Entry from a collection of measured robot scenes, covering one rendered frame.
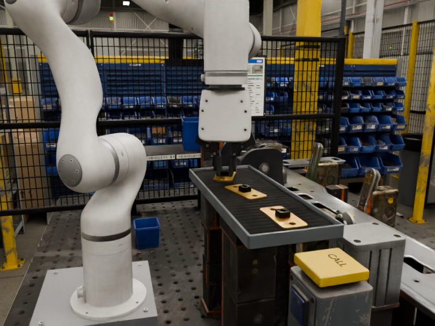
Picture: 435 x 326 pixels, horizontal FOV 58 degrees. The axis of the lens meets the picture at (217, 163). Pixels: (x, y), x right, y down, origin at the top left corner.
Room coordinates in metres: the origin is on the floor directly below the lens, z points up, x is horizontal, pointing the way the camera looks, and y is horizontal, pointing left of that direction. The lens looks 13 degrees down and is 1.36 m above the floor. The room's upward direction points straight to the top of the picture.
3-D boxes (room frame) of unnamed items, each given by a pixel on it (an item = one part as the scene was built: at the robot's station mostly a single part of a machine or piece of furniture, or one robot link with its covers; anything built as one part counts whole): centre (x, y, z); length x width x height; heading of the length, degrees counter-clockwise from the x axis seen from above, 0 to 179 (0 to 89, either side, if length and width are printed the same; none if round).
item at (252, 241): (0.65, -0.05, 1.16); 0.37 x 0.14 x 0.02; 16
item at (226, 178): (0.77, -0.02, 1.17); 0.08 x 0.04 x 0.01; 171
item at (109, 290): (0.91, 0.28, 0.89); 0.19 x 0.19 x 0.18
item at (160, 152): (1.77, 0.12, 1.02); 0.90 x 0.22 x 0.03; 106
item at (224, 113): (0.77, -0.02, 1.29); 0.10 x 0.07 x 0.11; 81
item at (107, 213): (0.93, 0.26, 1.10); 0.19 x 0.12 x 0.24; 154
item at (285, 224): (0.53, -0.09, 1.17); 0.08 x 0.04 x 0.01; 18
